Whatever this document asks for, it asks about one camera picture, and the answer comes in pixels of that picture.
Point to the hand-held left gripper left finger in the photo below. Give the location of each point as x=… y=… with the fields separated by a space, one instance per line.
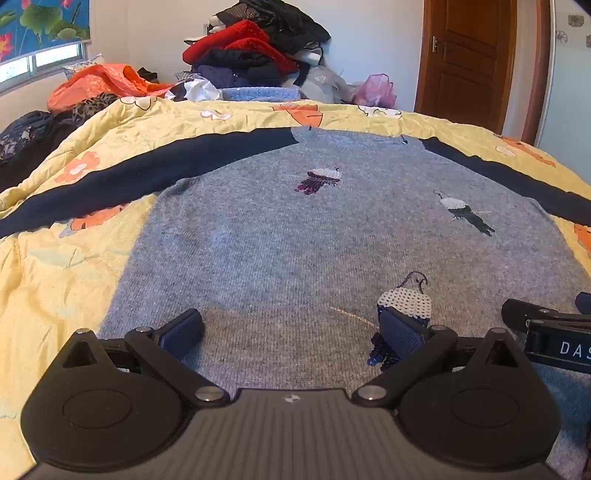
x=182 y=330

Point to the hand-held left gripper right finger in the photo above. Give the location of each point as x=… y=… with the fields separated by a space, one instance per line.
x=399 y=334

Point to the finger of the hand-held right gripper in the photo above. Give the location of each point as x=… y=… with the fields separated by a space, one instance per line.
x=521 y=311
x=583 y=302

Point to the grey sweater with navy sleeves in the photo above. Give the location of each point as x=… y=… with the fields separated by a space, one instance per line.
x=295 y=230

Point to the dark navy clothes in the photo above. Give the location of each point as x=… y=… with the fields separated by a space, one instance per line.
x=240 y=67

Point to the black clothes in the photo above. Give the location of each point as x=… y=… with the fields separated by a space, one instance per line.
x=286 y=18

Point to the yellow printed blanket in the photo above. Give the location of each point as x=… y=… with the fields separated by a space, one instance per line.
x=60 y=277

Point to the white crumpled cloth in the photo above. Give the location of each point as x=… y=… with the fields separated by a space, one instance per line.
x=198 y=90

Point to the leopard print cloth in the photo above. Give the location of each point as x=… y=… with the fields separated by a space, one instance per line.
x=92 y=106

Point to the pink plastic bag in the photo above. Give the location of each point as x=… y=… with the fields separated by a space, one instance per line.
x=376 y=90

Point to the dark floral cloth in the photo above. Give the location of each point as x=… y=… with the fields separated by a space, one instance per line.
x=27 y=138

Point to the light blue knit garment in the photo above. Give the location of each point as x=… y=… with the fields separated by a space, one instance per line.
x=261 y=94

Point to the orange plastic bag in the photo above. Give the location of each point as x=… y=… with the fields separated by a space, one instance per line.
x=101 y=81

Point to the brown wooden door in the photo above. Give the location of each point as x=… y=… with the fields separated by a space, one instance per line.
x=466 y=55

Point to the white plastic bag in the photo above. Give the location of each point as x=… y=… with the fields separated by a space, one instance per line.
x=325 y=83

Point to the patterned pillow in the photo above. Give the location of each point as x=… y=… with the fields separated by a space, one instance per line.
x=83 y=64

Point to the red fleece garment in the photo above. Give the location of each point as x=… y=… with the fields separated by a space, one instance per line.
x=235 y=41

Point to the window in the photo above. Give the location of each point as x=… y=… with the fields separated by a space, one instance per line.
x=41 y=62

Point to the flower wall stickers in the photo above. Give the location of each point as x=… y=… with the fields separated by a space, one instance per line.
x=575 y=23

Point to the lotus flower wall poster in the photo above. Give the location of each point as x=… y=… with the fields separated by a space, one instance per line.
x=41 y=23

